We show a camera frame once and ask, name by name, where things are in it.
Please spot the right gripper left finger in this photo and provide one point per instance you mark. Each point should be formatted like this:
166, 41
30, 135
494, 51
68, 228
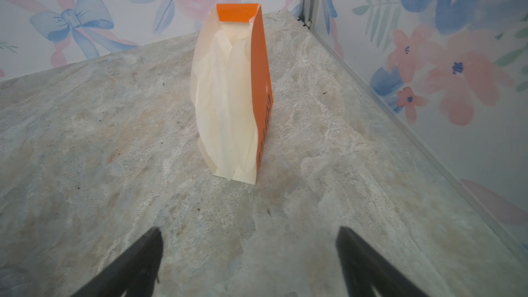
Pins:
133, 273

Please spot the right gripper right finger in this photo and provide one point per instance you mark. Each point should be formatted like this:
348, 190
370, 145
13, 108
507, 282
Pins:
368, 273

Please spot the coffee filter paper pack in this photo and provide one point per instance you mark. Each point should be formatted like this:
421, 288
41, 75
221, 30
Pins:
231, 91

